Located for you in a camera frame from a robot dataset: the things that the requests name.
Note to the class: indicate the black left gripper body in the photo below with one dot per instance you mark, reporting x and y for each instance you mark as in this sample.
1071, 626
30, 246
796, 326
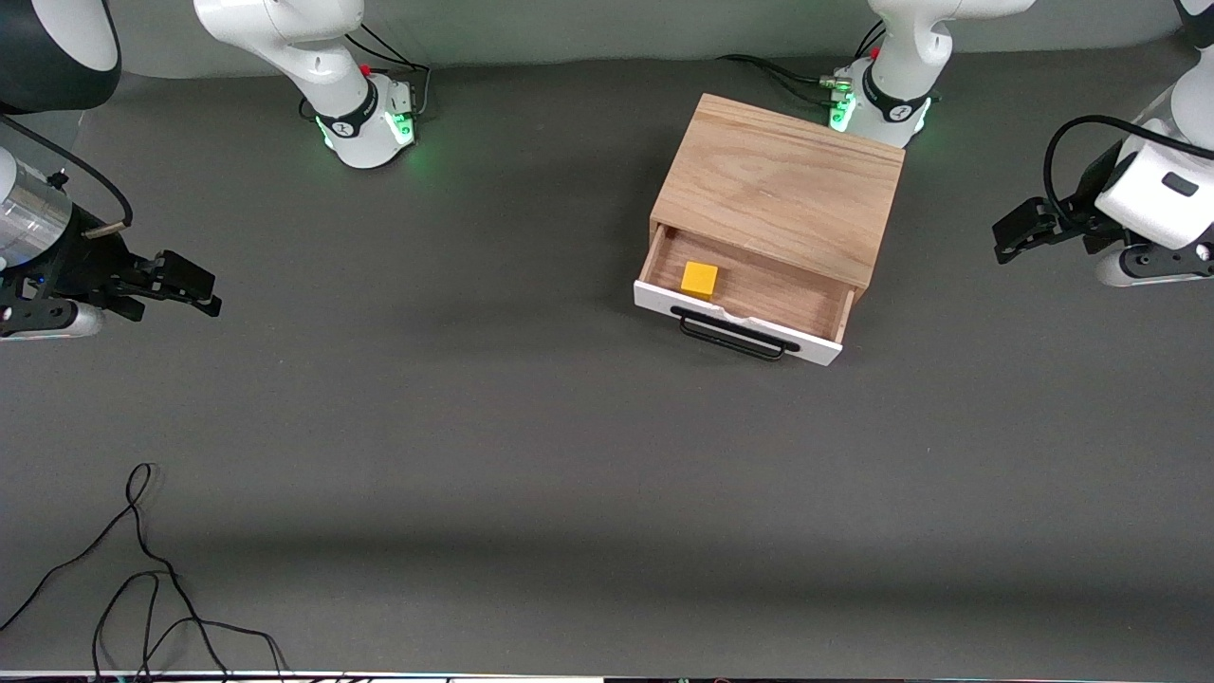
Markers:
1082, 208

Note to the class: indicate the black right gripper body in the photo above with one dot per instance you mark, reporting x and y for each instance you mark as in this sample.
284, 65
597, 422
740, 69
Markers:
68, 264

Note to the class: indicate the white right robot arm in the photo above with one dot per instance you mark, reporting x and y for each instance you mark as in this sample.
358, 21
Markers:
322, 57

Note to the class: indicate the yellow cube block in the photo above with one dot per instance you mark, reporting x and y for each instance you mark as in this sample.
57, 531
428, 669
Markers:
699, 280

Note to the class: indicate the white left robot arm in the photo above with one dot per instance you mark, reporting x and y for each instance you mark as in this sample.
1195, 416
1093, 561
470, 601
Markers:
1162, 199

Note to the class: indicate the wooden drawer cabinet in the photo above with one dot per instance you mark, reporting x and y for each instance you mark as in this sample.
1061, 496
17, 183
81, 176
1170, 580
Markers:
778, 180

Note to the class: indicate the white-fronted wooden drawer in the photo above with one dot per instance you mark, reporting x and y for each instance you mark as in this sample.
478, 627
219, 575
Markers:
778, 289

